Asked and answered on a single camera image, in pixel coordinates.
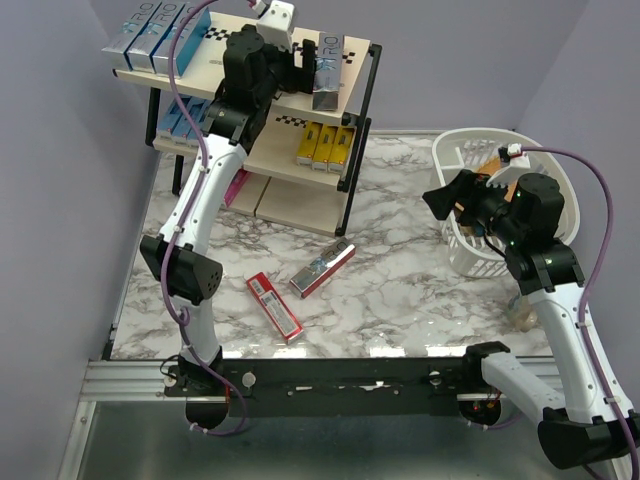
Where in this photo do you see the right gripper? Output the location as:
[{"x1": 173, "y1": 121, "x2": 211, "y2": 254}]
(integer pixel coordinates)
[{"x1": 423, "y1": 167, "x2": 525, "y2": 245}]

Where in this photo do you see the red R&O toothpaste box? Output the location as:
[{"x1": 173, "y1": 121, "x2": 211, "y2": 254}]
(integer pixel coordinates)
[{"x1": 312, "y1": 32, "x2": 345, "y2": 112}]

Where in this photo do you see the yellow toothpaste box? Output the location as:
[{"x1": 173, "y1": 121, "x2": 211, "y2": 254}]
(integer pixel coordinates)
[
  {"x1": 327, "y1": 127, "x2": 355, "y2": 174},
  {"x1": 311, "y1": 125, "x2": 338, "y2": 171},
  {"x1": 296, "y1": 122, "x2": 326, "y2": 171}
]

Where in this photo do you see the blue metallic toothpaste box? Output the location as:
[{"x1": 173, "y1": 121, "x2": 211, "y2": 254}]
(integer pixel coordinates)
[{"x1": 152, "y1": 2, "x2": 211, "y2": 77}]

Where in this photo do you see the pink toothpaste box back side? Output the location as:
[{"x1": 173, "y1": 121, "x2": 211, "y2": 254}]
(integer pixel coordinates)
[{"x1": 223, "y1": 169, "x2": 250, "y2": 208}]

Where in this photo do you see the light blue toothpaste box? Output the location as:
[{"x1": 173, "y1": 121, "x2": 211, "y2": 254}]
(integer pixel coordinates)
[
  {"x1": 171, "y1": 97, "x2": 200, "y2": 145},
  {"x1": 187, "y1": 97, "x2": 211, "y2": 148},
  {"x1": 156, "y1": 100, "x2": 183, "y2": 141}
]

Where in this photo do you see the silver blue R&O box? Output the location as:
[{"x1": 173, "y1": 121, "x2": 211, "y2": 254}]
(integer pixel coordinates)
[{"x1": 127, "y1": 1, "x2": 186, "y2": 73}]

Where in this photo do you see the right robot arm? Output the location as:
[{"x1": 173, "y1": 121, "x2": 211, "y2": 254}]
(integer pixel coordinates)
[{"x1": 422, "y1": 170, "x2": 639, "y2": 478}]

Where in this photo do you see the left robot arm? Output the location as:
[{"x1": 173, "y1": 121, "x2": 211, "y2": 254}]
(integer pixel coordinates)
[{"x1": 140, "y1": 25, "x2": 301, "y2": 395}]

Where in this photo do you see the beige three-tier shelf rack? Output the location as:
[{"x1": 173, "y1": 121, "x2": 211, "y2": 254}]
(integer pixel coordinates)
[{"x1": 113, "y1": 11, "x2": 382, "y2": 237}]

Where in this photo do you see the white plastic dish basket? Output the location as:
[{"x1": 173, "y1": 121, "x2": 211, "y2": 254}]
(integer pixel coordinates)
[{"x1": 429, "y1": 128, "x2": 580, "y2": 278}]

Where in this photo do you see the woven wicker fan tray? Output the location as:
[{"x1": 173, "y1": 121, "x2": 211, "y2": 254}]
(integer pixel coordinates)
[{"x1": 454, "y1": 155, "x2": 518, "y2": 213}]

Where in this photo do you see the silver red R&O box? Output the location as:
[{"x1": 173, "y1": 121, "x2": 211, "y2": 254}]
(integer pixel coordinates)
[{"x1": 289, "y1": 237, "x2": 356, "y2": 299}]

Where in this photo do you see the red toothpaste box barcode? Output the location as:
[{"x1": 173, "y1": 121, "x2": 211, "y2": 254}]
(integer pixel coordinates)
[{"x1": 246, "y1": 272, "x2": 303, "y2": 343}]

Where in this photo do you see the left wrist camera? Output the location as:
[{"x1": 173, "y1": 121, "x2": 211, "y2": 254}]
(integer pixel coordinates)
[{"x1": 249, "y1": 0, "x2": 296, "y2": 53}]

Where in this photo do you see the black mounting rail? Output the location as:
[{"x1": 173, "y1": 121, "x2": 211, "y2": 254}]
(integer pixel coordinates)
[{"x1": 164, "y1": 357, "x2": 513, "y2": 425}]

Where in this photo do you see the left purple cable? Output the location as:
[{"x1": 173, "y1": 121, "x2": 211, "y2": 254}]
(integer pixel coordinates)
[{"x1": 158, "y1": 0, "x2": 264, "y2": 436}]

